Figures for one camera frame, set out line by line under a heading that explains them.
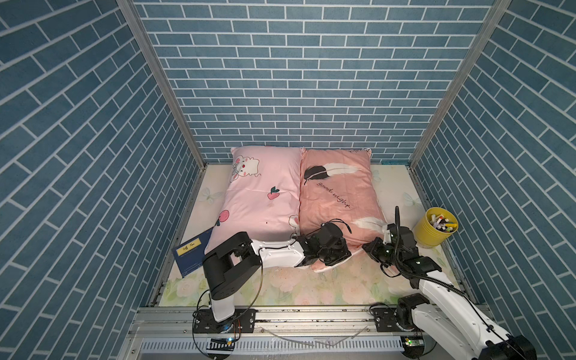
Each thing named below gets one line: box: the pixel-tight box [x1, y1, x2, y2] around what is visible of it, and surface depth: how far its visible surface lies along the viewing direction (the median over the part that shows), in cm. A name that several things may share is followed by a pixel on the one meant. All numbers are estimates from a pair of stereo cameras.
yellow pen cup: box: [414, 207, 459, 249], surface depth 86 cm
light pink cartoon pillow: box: [205, 146, 303, 253], surface depth 97 cm
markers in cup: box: [429, 214, 458, 233], surface depth 86 cm
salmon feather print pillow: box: [299, 148, 387, 273], surface depth 102 cm
